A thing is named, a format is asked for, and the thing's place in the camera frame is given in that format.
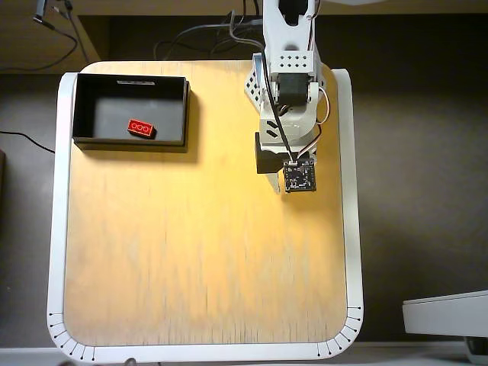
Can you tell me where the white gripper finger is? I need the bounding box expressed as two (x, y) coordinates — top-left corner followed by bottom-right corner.
(265, 173), (286, 195)

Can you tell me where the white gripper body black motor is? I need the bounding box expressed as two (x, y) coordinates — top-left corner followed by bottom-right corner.
(254, 110), (319, 175)

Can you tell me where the red lego block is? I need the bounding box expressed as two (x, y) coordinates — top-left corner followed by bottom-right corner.
(126, 118), (158, 140)

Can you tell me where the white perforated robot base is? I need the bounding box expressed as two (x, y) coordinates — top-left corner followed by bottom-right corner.
(243, 53), (328, 115)

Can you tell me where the black rectangular bin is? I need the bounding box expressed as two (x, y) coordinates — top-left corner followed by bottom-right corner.
(72, 72), (191, 154)

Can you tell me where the white flat device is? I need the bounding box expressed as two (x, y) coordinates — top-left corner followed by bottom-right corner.
(402, 289), (488, 339)

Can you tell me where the white table rim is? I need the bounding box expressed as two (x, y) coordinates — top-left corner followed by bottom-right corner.
(46, 68), (365, 363)

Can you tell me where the black camera cable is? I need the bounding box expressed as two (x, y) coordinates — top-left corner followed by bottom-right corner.
(227, 10), (299, 164)

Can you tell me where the white gripper servo wire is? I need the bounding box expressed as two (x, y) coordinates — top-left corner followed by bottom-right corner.
(293, 125), (322, 163)

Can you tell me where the black wrist camera circuit board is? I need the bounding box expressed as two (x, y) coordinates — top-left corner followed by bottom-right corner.
(282, 159), (318, 194)

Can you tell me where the white wrist servo wire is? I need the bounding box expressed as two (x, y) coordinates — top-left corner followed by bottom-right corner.
(315, 85), (333, 126)

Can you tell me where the red forearm servo wire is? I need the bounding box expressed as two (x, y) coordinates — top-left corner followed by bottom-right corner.
(303, 11), (318, 50)

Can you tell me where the thin dark hanging cable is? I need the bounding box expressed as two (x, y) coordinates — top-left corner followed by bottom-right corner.
(63, 0), (92, 65)

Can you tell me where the thin black floor cable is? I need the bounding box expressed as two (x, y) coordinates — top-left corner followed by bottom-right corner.
(0, 130), (56, 155)

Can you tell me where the black cable with grey plug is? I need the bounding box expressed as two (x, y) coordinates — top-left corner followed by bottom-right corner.
(0, 0), (79, 73)

